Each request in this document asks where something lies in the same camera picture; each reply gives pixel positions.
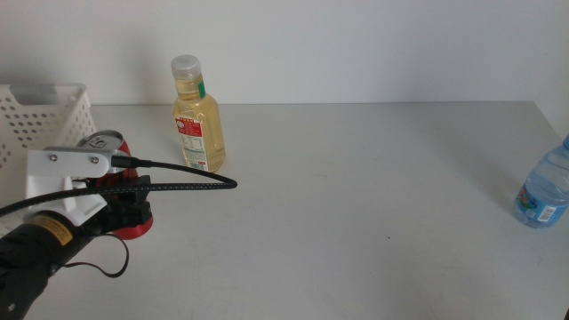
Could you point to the red cola can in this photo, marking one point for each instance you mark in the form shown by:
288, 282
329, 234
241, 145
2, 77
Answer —
104, 138

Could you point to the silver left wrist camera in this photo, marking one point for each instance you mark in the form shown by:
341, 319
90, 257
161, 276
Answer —
73, 163

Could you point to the white perforated plastic basket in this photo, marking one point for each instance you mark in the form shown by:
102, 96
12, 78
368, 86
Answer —
75, 111

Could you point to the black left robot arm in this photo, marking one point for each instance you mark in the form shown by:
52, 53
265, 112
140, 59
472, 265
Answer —
26, 258

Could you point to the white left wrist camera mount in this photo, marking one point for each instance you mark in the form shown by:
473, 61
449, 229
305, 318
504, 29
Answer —
75, 204

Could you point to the yellow tea bottle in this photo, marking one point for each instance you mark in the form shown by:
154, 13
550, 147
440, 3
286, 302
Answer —
209, 133

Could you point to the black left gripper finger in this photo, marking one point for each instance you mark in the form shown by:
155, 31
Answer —
131, 214

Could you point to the clear blue-capped water bottle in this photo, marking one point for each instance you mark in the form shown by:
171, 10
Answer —
544, 186

